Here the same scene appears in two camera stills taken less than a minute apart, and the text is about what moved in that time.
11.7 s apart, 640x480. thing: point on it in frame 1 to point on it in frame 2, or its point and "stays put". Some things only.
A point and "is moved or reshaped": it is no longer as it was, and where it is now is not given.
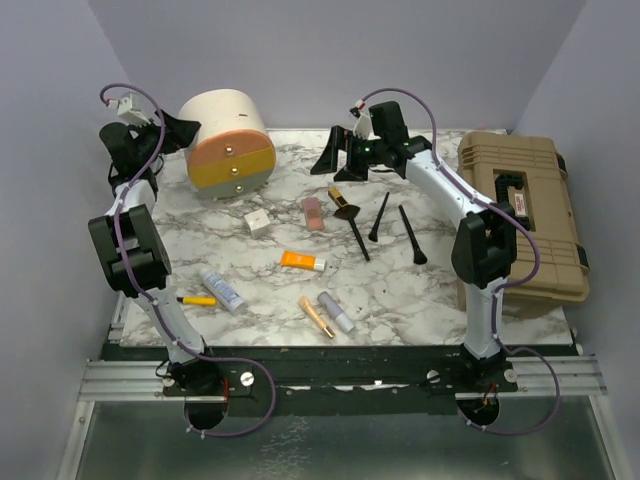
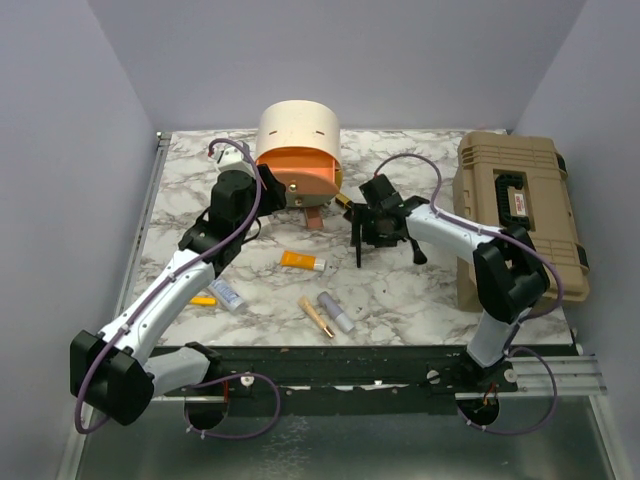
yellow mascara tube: x=197 y=300 stays put
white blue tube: x=223 y=292 stays put
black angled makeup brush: x=419 y=256 stays put
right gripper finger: x=329 y=160 to x=355 y=215
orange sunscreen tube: x=302 y=261 stays put
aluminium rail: x=144 y=381 stays put
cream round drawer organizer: x=232 y=154 to x=300 y=142
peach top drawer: x=222 y=145 to x=304 y=169
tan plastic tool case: x=527 y=173 stays put
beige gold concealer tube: x=316 y=316 stays put
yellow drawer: x=234 y=168 is moved or reshaped
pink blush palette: x=313 y=213 stays put
